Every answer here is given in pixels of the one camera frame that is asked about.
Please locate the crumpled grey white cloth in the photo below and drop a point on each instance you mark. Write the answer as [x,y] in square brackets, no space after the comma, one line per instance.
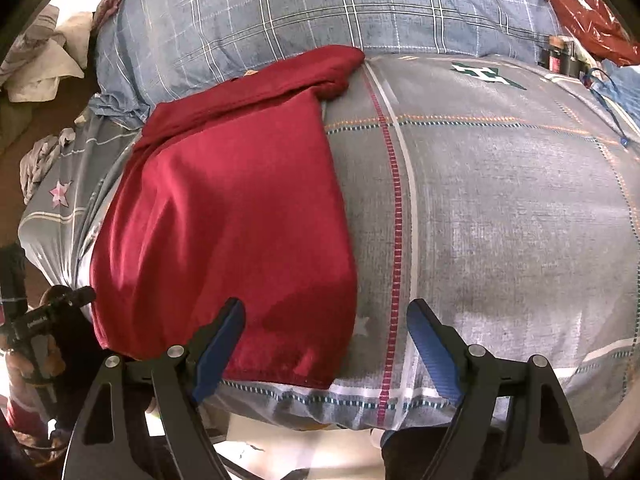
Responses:
[36,163]

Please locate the person's left hand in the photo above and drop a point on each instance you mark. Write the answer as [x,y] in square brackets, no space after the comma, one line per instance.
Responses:
[24,414]

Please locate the beige cloth pile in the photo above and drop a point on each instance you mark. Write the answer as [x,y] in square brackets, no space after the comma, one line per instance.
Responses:
[45,54]

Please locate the red plastic bag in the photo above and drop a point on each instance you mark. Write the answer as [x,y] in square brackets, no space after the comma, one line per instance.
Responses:
[594,25]

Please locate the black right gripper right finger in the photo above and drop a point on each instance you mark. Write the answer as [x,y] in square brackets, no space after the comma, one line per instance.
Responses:
[512,416]

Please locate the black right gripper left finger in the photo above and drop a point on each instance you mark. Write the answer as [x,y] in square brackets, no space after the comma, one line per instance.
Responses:
[111,439]

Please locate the blue plaid pillow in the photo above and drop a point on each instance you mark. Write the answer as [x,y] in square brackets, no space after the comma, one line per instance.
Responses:
[155,51]

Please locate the blue cloth with cord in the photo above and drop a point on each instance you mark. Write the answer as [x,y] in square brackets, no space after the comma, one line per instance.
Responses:
[616,89]

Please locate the dark small bottles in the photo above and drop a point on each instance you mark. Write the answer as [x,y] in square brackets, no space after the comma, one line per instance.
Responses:
[560,55]

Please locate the dark red sweater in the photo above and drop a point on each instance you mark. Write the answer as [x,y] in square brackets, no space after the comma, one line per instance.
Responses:
[232,193]

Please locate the grey plaid bed quilt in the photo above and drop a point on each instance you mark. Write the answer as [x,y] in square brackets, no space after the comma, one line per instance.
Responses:
[527,212]

